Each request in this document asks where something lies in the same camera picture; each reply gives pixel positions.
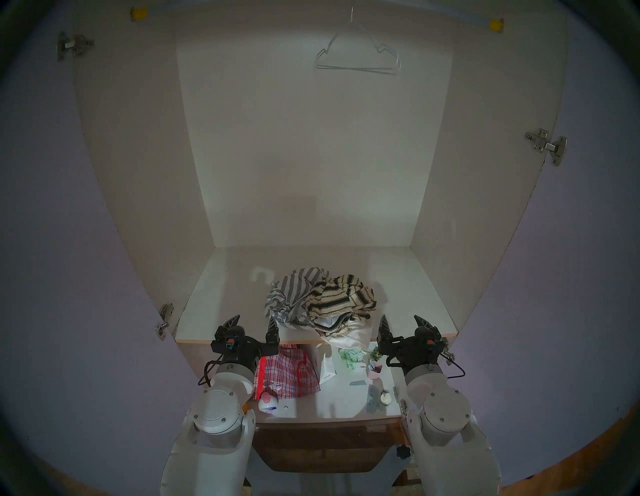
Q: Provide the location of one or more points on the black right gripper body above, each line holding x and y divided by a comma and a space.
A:
417, 350

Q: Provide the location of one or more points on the black star knob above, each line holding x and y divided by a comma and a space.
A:
403, 452

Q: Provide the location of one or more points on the white bottle with pink cap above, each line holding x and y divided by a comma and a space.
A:
268, 402

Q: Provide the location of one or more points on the small white round object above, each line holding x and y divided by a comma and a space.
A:
385, 398

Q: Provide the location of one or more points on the grey translucent plastic piece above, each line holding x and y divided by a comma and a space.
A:
372, 400

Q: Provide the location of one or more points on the small white paper bag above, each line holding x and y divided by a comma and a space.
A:
326, 372

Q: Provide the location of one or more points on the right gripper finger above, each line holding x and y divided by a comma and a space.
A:
385, 330
423, 324

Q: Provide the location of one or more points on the lilac wardrobe door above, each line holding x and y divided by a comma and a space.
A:
60, 250
575, 300

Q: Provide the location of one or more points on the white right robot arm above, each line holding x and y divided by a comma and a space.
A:
445, 415

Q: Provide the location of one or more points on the small green potted plant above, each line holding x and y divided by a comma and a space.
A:
376, 355

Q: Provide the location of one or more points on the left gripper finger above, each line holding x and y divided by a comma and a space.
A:
232, 322
272, 332

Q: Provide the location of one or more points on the yellow rod bracket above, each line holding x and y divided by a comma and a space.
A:
496, 25
138, 13

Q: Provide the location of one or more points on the green patterned packet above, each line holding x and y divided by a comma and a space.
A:
352, 357

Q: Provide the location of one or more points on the pink cup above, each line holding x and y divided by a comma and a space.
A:
374, 372

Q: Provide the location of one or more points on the white wardrobe body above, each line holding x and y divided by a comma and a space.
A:
310, 150

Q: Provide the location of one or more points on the white top with red print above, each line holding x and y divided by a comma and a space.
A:
350, 336

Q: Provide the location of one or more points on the red plaid woven bag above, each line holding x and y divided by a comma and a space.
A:
290, 372

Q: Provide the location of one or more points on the grey white striped top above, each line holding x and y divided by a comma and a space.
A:
292, 290

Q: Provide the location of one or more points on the beige black striped top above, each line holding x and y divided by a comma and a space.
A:
345, 297

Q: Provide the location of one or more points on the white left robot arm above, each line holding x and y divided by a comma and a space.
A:
220, 415

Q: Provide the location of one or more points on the brown wooden drawer front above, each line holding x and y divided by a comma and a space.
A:
325, 445

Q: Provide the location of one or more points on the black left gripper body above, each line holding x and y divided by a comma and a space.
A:
237, 350

